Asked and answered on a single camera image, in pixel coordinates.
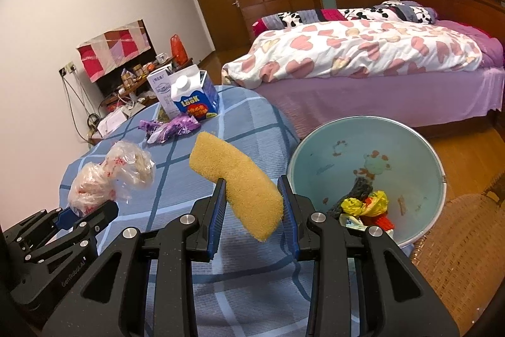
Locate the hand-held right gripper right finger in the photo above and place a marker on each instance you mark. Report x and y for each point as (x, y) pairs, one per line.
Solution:
(286, 214)

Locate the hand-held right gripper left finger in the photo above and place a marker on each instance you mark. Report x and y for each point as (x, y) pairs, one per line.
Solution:
(219, 210)

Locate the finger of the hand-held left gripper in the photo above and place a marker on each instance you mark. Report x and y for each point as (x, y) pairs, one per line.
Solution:
(65, 216)
(100, 214)

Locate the yellow sponge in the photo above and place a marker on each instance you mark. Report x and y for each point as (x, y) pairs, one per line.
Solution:
(236, 179)

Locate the clear red print plastic bag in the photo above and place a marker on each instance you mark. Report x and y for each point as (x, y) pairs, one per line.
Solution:
(118, 167)

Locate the pale yellow blue plastic bag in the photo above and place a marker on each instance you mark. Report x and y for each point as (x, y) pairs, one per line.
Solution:
(351, 221)

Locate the dark grey knitted cloth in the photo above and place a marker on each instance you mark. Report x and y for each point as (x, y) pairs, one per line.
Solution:
(357, 191)

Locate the red orange foil wrapper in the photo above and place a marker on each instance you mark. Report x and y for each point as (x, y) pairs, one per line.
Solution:
(367, 202)

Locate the light blue basin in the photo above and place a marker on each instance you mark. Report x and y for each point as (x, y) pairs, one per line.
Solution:
(394, 139)

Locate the large purple wrapper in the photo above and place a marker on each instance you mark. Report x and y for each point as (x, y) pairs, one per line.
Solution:
(177, 127)

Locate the white cardboard box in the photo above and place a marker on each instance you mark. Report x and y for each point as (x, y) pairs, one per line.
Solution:
(112, 122)

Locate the blue checked tablecloth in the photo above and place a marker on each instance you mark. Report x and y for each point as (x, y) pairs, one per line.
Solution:
(244, 116)

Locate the small purple wrapper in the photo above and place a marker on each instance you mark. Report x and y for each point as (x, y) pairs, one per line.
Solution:
(149, 125)

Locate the blue white milk carton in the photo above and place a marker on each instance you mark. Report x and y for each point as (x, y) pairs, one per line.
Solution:
(197, 100)

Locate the white printed box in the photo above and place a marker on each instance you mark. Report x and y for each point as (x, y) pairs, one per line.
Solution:
(159, 92)

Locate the black television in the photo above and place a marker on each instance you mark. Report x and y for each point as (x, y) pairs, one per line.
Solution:
(108, 82)

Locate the purple bed sheet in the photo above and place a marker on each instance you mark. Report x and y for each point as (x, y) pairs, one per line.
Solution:
(355, 100)

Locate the wooden tv cabinet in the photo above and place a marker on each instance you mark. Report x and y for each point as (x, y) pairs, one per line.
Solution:
(181, 68)

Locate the white mug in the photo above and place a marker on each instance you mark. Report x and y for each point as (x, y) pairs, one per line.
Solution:
(161, 57)

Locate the red pink patchwork cover cloth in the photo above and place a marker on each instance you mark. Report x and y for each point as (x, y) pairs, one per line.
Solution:
(110, 48)

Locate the heart print duvet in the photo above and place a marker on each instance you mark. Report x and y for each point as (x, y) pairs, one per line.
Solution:
(335, 52)

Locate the wicker chair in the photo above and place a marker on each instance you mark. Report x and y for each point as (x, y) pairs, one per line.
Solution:
(453, 262)

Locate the brown wooden door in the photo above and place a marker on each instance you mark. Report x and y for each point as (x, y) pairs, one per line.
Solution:
(213, 5)

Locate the cow print pillow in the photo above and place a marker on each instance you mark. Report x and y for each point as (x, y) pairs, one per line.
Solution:
(394, 11)

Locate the wall socket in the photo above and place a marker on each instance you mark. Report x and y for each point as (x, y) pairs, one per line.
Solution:
(68, 67)

